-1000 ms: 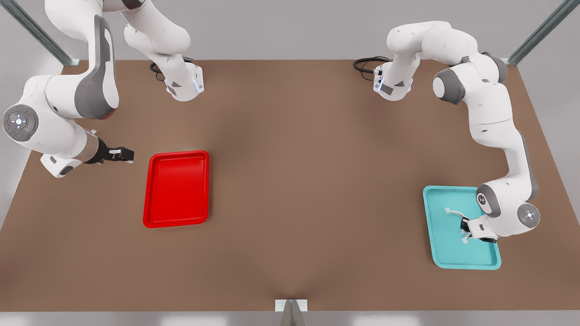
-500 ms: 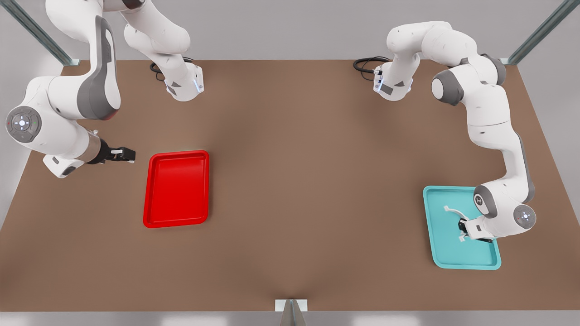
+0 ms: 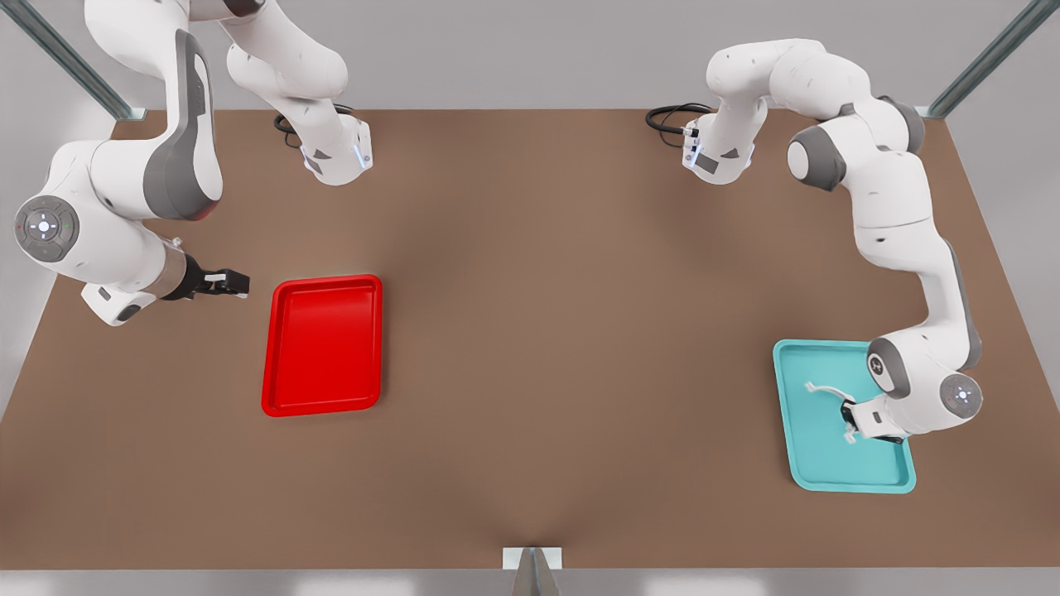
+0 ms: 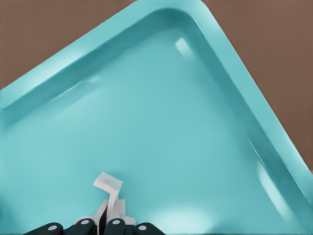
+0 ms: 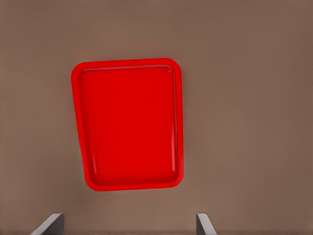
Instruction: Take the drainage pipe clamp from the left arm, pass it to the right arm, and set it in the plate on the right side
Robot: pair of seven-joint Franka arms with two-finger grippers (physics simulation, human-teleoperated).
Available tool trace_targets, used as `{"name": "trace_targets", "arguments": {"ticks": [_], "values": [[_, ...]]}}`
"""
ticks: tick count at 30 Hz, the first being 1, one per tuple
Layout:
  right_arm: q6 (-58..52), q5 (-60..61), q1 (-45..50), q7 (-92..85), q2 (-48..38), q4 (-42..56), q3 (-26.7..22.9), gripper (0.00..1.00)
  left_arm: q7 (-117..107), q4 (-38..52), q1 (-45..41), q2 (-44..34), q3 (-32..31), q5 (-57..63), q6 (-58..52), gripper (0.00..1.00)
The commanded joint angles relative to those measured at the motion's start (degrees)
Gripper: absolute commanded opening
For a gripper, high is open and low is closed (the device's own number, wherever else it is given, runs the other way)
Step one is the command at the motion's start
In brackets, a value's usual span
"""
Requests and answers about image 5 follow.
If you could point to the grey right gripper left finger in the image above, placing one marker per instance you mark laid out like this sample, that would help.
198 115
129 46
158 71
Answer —
51 225

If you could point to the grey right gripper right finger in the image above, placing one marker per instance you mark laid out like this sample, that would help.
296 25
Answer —
205 226

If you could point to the red rectangular plastic tray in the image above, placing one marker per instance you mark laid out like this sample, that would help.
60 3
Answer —
129 124

